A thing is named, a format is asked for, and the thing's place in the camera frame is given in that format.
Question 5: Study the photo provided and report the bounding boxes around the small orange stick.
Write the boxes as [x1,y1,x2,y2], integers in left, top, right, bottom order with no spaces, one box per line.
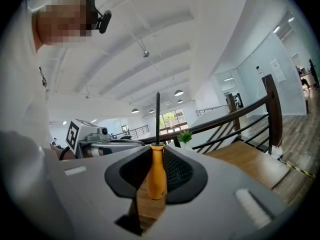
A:
[146,91,168,201]

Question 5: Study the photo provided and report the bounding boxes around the person in white shirt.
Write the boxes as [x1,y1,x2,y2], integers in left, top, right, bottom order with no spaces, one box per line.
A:
[0,0,69,150]

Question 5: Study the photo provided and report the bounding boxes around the yellow black hazard tape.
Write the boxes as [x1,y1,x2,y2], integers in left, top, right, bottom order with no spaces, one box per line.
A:
[284,161,317,180]

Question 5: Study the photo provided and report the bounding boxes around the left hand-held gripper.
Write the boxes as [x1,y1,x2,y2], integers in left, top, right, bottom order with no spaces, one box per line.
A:
[65,118,146,159]

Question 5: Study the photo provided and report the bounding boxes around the black head-mounted camera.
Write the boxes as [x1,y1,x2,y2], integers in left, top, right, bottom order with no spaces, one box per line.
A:
[94,9,113,35]

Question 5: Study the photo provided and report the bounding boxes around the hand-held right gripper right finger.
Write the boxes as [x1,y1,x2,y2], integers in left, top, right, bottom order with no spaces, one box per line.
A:
[142,145,289,240]

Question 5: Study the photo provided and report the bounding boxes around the large window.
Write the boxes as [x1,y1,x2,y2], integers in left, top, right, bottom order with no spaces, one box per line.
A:
[159,108,189,135]

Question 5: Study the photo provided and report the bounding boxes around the distant metal railing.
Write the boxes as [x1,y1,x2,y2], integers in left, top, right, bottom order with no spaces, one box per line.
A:
[113,124,150,140]

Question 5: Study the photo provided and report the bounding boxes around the white paper notice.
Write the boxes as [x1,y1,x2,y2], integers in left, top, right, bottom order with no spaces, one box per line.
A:
[269,58,287,83]

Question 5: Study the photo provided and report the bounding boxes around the person's head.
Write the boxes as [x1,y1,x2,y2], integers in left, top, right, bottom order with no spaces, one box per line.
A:
[31,0,99,47]

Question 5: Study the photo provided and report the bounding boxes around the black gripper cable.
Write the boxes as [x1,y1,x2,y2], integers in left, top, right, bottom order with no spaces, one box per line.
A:
[59,145,76,161]

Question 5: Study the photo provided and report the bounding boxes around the white vase with green plant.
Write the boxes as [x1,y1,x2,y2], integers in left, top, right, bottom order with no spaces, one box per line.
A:
[176,129,194,150]

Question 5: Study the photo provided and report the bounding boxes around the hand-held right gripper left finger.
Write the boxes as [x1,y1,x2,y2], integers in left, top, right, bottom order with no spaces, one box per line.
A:
[48,145,153,240]

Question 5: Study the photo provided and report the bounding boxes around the small grey gripper camera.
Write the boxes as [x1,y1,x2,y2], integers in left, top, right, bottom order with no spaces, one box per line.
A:
[86,126,112,142]

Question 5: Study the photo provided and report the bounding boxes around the person's left forearm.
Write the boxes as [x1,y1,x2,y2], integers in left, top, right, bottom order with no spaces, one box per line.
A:
[49,143,76,161]

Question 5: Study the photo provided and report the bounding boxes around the white power strip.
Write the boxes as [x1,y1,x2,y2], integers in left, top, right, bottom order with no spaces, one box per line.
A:
[271,145,285,160]

